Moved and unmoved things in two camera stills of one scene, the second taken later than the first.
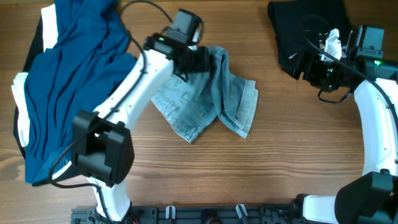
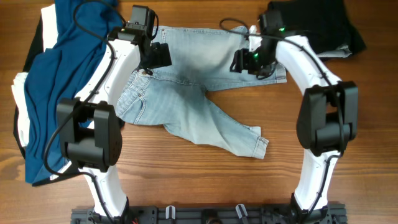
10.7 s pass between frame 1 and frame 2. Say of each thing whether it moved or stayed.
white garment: stayed
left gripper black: moved
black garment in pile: stayed
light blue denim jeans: moved
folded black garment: stayed
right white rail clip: stayed
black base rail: stayed
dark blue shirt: stayed
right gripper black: moved
